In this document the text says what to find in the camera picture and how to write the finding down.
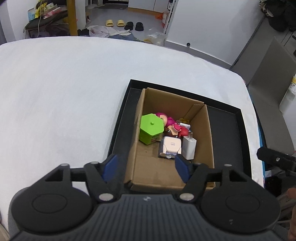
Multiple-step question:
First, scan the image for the red crab toy figure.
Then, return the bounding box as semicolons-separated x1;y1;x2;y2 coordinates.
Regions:
177;118;191;138

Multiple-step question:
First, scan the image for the grey leaning board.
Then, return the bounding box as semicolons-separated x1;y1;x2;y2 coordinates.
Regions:
248;39;295;155

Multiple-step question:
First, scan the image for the black slipper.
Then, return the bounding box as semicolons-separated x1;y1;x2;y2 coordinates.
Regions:
135;22;144;32
125;21;134;31

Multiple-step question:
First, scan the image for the left yellow slipper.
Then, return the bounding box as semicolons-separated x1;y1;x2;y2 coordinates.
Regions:
105;19;114;27

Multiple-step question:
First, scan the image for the person right hand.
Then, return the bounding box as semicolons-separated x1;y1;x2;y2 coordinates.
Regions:
286;188;296;241

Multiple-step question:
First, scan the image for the black hanging bag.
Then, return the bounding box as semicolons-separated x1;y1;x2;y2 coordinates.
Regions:
259;0;296;32

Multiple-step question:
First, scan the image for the clear plastic bag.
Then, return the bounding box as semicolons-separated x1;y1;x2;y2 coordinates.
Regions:
143;28;166;46

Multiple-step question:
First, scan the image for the left black slipper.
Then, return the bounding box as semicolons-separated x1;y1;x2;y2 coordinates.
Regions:
125;21;134;31

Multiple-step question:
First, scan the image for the brown pink small figure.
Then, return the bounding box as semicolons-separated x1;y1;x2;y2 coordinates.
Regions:
164;123;181;137

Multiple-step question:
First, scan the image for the yellow side table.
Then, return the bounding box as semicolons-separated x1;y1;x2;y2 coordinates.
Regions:
67;0;78;36

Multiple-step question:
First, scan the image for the right black slipper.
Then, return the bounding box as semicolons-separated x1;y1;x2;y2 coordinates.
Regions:
135;22;144;32

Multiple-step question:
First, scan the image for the black shallow tray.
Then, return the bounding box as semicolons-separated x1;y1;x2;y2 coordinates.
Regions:
107;79;253;186

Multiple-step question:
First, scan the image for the white USB charger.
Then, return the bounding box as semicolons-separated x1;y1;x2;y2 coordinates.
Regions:
182;133;197;161

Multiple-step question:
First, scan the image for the brown cardboard box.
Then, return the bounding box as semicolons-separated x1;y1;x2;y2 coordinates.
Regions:
124;88;214;192

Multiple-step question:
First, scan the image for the purple white block figure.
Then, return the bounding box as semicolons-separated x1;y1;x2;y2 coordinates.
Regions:
158;136;182;159

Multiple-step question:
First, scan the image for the right yellow slipper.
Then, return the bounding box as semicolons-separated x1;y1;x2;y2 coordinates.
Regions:
117;20;125;27

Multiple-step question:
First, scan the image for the magenta cartoon figure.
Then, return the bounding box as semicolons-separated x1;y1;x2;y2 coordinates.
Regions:
155;113;176;127

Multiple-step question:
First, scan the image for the yellow slipper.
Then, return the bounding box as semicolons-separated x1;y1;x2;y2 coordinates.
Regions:
117;20;125;27
105;19;114;27

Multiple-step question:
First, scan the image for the green hexagonal container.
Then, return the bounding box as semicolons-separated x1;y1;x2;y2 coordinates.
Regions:
139;113;164;145

